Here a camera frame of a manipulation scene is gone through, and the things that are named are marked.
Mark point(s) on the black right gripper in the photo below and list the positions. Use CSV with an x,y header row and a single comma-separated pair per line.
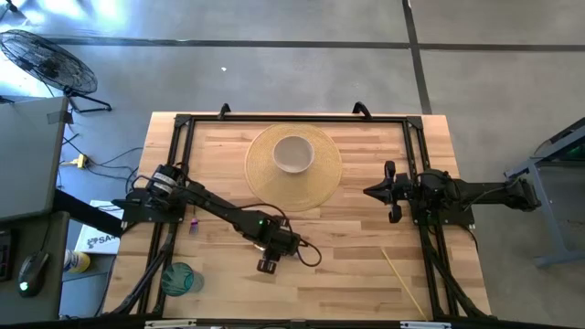
x,y
402,189

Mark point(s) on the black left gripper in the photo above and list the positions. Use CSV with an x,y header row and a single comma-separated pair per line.
x,y
283,241

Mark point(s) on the purple plastic fork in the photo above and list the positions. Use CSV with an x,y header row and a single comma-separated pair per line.
x,y
194,227

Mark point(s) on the teal translucent plastic cup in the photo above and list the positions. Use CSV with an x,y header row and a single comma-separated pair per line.
x,y
179,279

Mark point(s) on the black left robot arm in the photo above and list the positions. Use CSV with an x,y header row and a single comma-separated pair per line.
x,y
219,208

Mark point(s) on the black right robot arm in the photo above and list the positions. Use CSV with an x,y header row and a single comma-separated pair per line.
x,y
484,192

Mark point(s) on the round woven straw placemat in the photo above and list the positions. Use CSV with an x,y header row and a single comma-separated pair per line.
x,y
292,192

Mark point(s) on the black table clamp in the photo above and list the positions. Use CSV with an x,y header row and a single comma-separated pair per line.
x,y
362,109
224,109

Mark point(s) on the thin yellow strip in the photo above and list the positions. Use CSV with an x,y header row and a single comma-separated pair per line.
x,y
404,283

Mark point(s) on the beige round bowl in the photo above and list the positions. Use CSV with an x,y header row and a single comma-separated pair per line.
x,y
293,154

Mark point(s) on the grey metal table stand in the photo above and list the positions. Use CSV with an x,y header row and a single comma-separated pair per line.
x,y
544,210

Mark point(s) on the white printed booklet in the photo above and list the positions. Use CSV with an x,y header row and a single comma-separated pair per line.
x,y
98,240

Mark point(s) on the black desk beam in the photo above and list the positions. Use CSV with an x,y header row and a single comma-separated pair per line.
x,y
87,212

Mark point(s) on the yellow bottle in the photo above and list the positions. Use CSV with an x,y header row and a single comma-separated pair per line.
x,y
77,261

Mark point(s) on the yellow power plug block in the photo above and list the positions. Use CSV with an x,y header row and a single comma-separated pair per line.
x,y
81,161

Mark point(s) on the black computer mouse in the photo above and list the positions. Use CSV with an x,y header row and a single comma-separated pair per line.
x,y
32,274

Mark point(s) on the dark lower desk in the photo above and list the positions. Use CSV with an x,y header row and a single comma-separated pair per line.
x,y
32,310

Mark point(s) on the black keyboard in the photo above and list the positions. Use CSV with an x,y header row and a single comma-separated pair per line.
x,y
4,256

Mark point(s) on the black floor fan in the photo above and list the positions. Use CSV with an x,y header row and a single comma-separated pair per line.
x,y
48,61

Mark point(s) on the white edge bracket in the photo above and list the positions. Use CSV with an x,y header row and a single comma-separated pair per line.
x,y
425,325
169,324

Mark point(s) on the black aluminium table frame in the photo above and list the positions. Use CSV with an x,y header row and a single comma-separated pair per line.
x,y
297,118

